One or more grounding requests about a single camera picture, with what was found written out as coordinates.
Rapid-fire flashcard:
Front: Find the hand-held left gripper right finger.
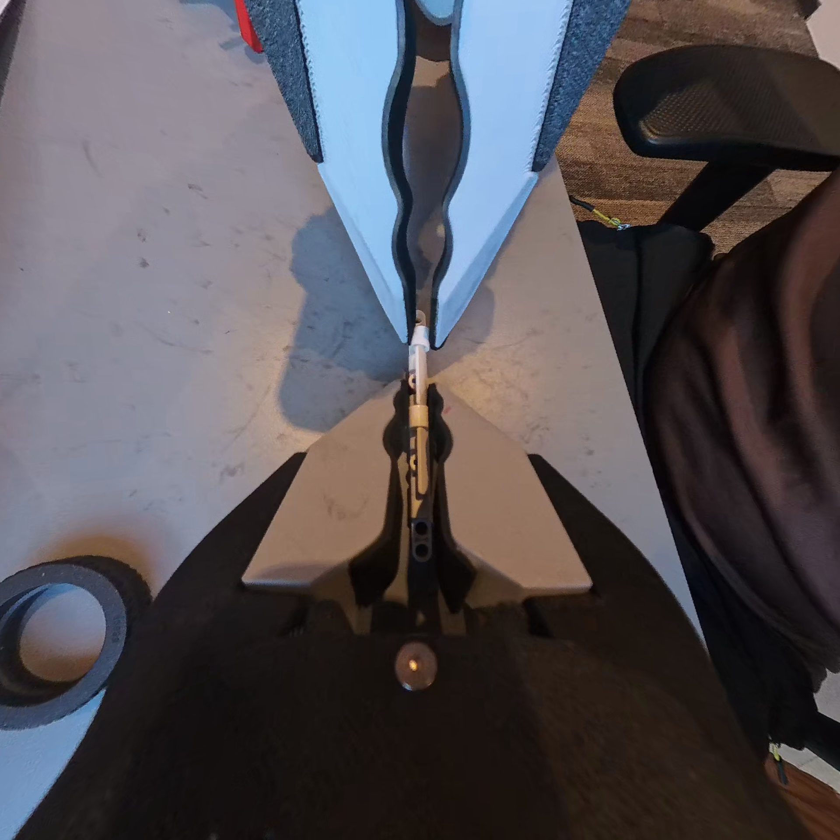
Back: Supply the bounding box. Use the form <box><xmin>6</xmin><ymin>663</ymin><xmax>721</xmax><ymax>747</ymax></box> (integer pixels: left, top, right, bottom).
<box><xmin>430</xmin><ymin>386</ymin><xmax>593</xmax><ymax>613</ymax></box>

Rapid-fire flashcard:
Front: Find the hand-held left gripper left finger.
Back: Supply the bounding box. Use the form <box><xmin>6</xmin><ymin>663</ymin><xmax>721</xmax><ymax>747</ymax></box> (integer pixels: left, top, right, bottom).
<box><xmin>241</xmin><ymin>382</ymin><xmax>411</xmax><ymax>613</ymax></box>

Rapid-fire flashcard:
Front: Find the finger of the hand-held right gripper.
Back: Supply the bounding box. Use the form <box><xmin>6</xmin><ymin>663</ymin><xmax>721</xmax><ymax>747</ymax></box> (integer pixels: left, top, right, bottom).
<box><xmin>430</xmin><ymin>0</ymin><xmax>573</xmax><ymax>349</ymax></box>
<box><xmin>297</xmin><ymin>0</ymin><xmax>421</xmax><ymax>345</ymax></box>

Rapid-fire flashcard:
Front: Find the long white brick beam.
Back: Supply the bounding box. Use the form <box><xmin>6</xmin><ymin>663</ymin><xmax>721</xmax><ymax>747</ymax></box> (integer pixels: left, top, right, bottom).
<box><xmin>403</xmin><ymin>344</ymin><xmax>437</xmax><ymax>560</ymax></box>

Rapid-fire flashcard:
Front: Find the grey desk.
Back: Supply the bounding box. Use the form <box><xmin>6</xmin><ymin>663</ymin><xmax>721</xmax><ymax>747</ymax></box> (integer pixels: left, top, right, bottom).
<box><xmin>0</xmin><ymin>0</ymin><xmax>706</xmax><ymax>834</ymax></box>

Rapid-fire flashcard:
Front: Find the black office chair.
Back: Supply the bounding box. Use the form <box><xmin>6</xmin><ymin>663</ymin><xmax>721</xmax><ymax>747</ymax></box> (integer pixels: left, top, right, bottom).
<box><xmin>613</xmin><ymin>45</ymin><xmax>840</xmax><ymax>231</ymax></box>

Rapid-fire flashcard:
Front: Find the red white brick race car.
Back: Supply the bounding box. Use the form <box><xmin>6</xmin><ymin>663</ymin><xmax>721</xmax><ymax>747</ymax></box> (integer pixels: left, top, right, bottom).
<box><xmin>236</xmin><ymin>0</ymin><xmax>265</xmax><ymax>55</ymax></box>

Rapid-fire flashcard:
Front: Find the person's torso in brown shirt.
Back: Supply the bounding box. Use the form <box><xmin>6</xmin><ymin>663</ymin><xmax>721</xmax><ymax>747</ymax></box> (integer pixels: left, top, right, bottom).
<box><xmin>646</xmin><ymin>171</ymin><xmax>840</xmax><ymax>697</ymax></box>

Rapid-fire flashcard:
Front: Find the narrow black rubber tire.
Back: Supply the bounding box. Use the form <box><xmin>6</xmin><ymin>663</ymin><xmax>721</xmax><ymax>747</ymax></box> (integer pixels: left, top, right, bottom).
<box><xmin>0</xmin><ymin>555</ymin><xmax>137</xmax><ymax>731</ymax></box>

